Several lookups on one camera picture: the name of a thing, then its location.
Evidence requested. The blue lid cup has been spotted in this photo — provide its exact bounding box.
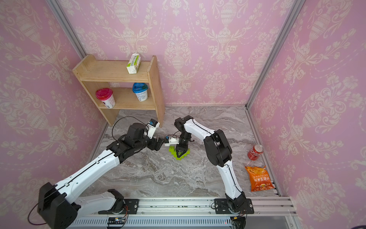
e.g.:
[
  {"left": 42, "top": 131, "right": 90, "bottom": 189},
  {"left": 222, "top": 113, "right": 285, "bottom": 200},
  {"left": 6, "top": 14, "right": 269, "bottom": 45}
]
[{"left": 132, "top": 83, "right": 148, "bottom": 102}]

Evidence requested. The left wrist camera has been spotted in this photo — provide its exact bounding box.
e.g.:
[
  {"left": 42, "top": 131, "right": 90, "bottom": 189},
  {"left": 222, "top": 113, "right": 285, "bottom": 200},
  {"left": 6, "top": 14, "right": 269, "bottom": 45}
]
[{"left": 147, "top": 119, "right": 160, "bottom": 139}]

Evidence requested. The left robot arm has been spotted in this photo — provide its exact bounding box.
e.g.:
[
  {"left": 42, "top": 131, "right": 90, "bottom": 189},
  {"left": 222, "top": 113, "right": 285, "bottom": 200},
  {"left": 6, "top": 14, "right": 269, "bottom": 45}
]
[{"left": 37, "top": 119, "right": 164, "bottom": 229}]

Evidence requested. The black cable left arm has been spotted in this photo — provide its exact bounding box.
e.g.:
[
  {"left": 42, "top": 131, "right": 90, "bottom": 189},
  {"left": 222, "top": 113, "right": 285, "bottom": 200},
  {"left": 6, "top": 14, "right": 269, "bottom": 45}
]
[{"left": 111, "top": 115, "right": 149, "bottom": 141}]

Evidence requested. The aluminium corner profile right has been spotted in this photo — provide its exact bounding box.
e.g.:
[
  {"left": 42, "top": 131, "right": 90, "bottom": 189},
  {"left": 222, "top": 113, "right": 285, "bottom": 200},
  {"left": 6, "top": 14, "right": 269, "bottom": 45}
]
[{"left": 246, "top": 0, "right": 306, "bottom": 110}]

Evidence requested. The aluminium corner profile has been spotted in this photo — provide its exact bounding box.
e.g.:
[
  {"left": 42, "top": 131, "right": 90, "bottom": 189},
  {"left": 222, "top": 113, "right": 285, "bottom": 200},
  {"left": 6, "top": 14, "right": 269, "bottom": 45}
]
[
  {"left": 46, "top": 0, "right": 87, "bottom": 59},
  {"left": 246, "top": 0, "right": 306, "bottom": 110}
]

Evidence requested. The orange snack bag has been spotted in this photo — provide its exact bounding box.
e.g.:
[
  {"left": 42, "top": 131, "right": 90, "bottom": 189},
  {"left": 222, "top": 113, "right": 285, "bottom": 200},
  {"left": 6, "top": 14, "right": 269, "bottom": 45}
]
[{"left": 245, "top": 166, "right": 274, "bottom": 192}]

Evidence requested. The red cola can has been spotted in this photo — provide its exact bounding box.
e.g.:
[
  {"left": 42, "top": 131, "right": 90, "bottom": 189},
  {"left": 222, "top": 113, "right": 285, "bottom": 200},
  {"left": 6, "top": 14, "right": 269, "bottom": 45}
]
[{"left": 247, "top": 144, "right": 264, "bottom": 161}]

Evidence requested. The white green carton box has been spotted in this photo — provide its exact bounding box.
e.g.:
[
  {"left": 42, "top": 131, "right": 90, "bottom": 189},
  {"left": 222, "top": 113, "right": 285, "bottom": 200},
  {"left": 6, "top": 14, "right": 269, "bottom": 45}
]
[{"left": 126, "top": 53, "right": 141, "bottom": 74}]

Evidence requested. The green lego brick base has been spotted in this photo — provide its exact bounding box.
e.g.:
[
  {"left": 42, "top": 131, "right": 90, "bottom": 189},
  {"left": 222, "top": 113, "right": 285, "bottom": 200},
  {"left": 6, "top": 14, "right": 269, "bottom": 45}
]
[{"left": 169, "top": 146, "right": 190, "bottom": 160}]

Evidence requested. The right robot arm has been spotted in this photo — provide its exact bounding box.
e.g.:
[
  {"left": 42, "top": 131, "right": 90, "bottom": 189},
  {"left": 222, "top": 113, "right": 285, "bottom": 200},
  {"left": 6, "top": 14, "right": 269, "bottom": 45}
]
[{"left": 170, "top": 115, "right": 254, "bottom": 214}]

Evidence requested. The aluminium corner profile left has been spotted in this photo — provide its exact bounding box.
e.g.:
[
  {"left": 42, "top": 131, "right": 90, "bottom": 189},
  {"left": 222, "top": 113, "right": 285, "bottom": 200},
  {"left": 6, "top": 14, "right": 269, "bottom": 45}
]
[{"left": 46, "top": 0, "right": 87, "bottom": 59}]

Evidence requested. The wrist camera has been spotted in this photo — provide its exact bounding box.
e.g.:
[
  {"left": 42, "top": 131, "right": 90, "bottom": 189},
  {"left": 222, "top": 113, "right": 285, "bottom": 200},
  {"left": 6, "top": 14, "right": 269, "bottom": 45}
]
[
  {"left": 164, "top": 136, "right": 179, "bottom": 146},
  {"left": 147, "top": 119, "right": 160, "bottom": 139}
]

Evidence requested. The pink lid cup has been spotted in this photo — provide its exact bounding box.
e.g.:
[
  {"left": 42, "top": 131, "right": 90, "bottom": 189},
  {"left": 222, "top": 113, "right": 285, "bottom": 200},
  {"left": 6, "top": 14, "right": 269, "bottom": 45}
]
[{"left": 95, "top": 88, "right": 116, "bottom": 109}]

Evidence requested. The small circuit board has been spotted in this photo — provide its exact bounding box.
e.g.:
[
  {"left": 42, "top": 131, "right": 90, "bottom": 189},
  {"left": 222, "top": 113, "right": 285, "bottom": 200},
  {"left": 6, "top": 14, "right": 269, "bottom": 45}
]
[{"left": 107, "top": 217, "right": 127, "bottom": 226}]

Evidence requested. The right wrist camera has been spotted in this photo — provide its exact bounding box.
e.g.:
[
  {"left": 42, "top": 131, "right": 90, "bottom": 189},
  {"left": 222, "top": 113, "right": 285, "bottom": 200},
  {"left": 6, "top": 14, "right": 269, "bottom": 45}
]
[{"left": 164, "top": 136, "right": 179, "bottom": 146}]

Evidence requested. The wooden shelf unit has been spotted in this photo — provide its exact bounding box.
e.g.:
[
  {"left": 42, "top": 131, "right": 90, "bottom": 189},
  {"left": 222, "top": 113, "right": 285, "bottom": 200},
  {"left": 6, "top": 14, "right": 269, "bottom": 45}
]
[{"left": 72, "top": 54, "right": 165, "bottom": 126}]

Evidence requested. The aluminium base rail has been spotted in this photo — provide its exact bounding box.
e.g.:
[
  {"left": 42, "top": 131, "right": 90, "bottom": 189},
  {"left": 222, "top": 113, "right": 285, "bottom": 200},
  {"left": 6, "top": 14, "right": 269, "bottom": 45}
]
[{"left": 66, "top": 197, "right": 301, "bottom": 229}]

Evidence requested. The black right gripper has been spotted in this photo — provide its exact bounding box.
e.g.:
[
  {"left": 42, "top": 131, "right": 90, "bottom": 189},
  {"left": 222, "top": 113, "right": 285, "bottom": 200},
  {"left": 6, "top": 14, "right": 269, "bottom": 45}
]
[{"left": 176, "top": 134, "right": 192, "bottom": 157}]

